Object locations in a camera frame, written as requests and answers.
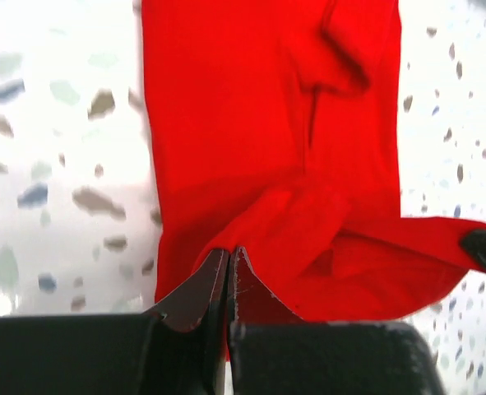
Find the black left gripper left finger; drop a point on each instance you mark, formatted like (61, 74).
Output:
(175, 347)

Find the red t shirt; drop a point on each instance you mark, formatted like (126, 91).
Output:
(274, 128)

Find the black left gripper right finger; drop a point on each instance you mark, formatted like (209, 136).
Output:
(274, 351)

